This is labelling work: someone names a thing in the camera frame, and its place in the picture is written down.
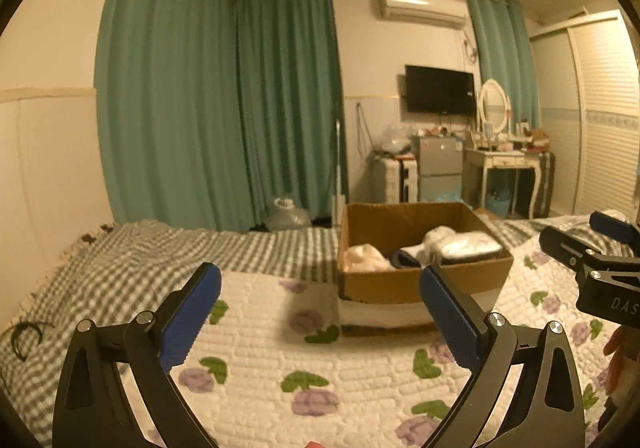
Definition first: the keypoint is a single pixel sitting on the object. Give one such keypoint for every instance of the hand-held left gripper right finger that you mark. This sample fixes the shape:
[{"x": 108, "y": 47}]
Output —
[{"x": 450, "y": 318}]

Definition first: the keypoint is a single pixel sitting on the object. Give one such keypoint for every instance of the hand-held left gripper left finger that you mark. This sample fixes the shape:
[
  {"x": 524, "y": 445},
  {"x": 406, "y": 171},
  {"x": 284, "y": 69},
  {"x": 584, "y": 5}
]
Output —
[{"x": 190, "y": 323}]

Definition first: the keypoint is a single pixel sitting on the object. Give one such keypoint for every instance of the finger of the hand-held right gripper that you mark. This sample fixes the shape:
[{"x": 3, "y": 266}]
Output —
[
  {"x": 615, "y": 227},
  {"x": 565, "y": 243}
]

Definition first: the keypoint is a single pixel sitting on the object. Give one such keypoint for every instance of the brown cardboard box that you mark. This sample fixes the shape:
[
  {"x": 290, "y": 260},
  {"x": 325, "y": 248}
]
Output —
[{"x": 425, "y": 285}]

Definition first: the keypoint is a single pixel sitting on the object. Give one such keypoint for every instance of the white clothes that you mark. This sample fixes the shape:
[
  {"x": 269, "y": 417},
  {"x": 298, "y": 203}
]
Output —
[{"x": 472, "y": 248}]

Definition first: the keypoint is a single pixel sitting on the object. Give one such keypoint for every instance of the white soft cloth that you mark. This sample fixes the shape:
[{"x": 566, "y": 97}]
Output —
[{"x": 442, "y": 239}]

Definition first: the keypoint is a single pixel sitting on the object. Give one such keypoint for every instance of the cream soft cloth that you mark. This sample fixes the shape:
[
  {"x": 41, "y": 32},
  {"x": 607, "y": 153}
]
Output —
[{"x": 364, "y": 259}]

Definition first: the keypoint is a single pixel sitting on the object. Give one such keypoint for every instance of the person's right hand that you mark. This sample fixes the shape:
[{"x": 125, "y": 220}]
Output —
[{"x": 622, "y": 368}]

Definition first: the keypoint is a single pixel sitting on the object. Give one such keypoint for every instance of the grey checked pillow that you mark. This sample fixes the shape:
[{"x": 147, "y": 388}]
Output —
[{"x": 530, "y": 228}]

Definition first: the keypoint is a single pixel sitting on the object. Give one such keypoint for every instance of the dark suitcase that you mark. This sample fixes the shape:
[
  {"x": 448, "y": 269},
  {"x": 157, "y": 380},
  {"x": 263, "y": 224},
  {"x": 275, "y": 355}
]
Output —
[{"x": 548, "y": 183}]

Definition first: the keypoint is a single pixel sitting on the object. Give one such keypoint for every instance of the blue plastic basket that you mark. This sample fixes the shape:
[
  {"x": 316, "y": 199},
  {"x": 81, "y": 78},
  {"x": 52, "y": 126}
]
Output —
[{"x": 500, "y": 203}]

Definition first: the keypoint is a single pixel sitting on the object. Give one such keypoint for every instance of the grey checked bedsheet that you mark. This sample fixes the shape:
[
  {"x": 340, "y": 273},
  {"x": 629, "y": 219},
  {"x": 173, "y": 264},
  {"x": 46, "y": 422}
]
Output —
[{"x": 125, "y": 273}]

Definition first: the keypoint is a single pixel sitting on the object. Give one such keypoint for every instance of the white louvred wardrobe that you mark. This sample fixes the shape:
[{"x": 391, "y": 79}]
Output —
[{"x": 600, "y": 128}]

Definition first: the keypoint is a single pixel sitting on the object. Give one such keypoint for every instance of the white dressing table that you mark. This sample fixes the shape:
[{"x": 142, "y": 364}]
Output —
[{"x": 500, "y": 160}]

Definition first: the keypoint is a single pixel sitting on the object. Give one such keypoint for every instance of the small brown box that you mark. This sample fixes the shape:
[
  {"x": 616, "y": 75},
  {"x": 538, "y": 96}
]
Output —
[{"x": 537, "y": 138}]

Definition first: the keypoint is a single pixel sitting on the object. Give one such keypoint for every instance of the white floral quilt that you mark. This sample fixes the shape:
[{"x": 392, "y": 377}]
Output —
[{"x": 325, "y": 378}]

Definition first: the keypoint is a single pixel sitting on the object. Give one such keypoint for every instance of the clear plastic bag on floor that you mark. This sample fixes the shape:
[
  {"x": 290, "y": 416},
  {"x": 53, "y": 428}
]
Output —
[{"x": 290, "y": 215}]

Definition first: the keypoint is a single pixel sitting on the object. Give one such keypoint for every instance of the grey mini fridge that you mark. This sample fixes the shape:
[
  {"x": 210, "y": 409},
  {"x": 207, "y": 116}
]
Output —
[{"x": 439, "y": 163}]

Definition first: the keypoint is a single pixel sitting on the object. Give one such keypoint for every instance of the white suitcase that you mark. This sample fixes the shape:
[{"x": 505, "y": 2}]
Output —
[{"x": 395, "y": 178}]

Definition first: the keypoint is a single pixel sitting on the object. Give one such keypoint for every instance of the white oval mirror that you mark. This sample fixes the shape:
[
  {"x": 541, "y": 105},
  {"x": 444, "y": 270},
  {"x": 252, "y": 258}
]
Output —
[{"x": 494, "y": 105}]

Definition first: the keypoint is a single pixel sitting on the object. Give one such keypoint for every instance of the white mop pole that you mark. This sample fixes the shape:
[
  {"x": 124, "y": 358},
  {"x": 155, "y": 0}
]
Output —
[{"x": 339, "y": 168}]

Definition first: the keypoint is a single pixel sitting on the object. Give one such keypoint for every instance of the narrow light green curtain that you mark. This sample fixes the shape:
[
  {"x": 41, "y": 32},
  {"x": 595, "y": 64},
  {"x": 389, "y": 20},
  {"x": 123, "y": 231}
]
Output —
[{"x": 500, "y": 53}]

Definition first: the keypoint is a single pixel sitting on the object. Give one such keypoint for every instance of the wide green curtain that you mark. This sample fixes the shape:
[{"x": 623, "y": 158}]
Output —
[{"x": 170, "y": 78}]

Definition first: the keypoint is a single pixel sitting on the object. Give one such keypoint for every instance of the green corner curtain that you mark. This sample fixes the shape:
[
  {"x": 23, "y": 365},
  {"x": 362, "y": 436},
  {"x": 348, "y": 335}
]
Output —
[{"x": 290, "y": 98}]

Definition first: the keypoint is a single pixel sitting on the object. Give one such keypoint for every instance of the white air conditioner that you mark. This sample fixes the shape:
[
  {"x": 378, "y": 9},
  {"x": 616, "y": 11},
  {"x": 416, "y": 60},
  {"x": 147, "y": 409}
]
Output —
[{"x": 420, "y": 8}]

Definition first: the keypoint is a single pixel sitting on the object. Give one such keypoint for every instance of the black wall television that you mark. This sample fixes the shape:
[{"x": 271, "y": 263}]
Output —
[{"x": 440, "y": 90}]

